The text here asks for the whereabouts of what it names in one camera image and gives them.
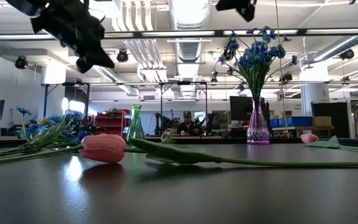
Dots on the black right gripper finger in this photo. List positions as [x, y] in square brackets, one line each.
[228, 4]
[247, 9]

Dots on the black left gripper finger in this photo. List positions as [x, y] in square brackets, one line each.
[84, 66]
[102, 59]

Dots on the blue veined flower bunch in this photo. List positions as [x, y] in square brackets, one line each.
[255, 56]

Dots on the blue artificial flower spray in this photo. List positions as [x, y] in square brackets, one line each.
[57, 119]

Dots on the large pink artificial tulip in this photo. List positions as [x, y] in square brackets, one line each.
[102, 148]

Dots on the black background robot arm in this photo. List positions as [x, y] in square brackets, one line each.
[208, 119]
[163, 121]

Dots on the green glass vase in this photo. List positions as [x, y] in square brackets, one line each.
[136, 127]

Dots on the purple glass vase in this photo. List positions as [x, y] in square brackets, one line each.
[257, 130]

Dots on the black ceiling spotlight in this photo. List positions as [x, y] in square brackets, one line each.
[347, 54]
[21, 62]
[122, 56]
[286, 77]
[227, 56]

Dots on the red storage rack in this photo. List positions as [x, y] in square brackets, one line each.
[110, 119]

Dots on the blue artificial flower stem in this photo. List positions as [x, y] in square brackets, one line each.
[23, 110]

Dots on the black computer monitor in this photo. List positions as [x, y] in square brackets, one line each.
[239, 109]

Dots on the white round column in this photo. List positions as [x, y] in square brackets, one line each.
[314, 93]

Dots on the person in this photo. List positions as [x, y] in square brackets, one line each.
[187, 127]

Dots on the small dark monitor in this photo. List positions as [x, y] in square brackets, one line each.
[221, 117]

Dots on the small blue storage bin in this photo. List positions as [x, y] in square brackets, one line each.
[278, 123]

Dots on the large blue storage bin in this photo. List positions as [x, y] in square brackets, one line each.
[300, 121]

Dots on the wooden shelf board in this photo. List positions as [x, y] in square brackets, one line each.
[303, 128]

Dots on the brown cardboard box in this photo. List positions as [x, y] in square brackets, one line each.
[322, 121]

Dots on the black cabinet panel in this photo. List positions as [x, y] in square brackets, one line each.
[334, 112]

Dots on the small pink tulip bud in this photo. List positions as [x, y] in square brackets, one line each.
[309, 138]

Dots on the black overhead light frame bar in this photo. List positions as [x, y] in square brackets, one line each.
[218, 33]

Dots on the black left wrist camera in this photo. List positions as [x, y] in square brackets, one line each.
[26, 6]

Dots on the silver ventilation duct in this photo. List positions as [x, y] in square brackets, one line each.
[190, 49]

